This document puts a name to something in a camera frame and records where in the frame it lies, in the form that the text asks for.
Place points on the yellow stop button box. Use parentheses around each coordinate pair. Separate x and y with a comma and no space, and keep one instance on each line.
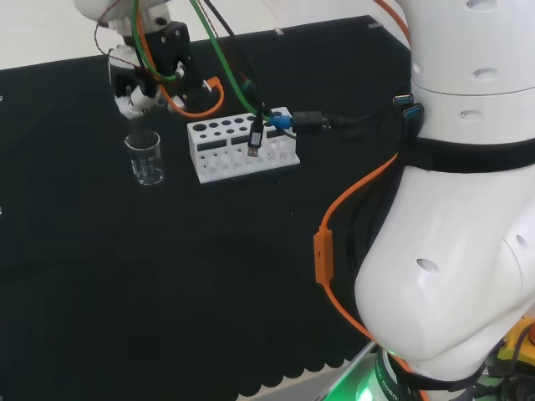
(507,352)

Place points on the white test tube rack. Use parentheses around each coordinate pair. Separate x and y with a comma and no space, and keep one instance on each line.
(221,167)

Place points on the blue USB plug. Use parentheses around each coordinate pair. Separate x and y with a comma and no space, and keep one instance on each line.
(403,99)
(414,112)

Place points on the black cloth with scalloped edge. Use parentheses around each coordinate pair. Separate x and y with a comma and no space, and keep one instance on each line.
(167,271)

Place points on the clear glass rod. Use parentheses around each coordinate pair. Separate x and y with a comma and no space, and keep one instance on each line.
(138,129)

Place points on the clear glass beaker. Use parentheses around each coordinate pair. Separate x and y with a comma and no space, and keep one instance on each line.
(148,177)

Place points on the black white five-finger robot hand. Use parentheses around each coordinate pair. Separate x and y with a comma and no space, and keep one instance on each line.
(167,54)

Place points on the grey metal base plate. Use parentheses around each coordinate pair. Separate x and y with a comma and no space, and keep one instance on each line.
(347,384)

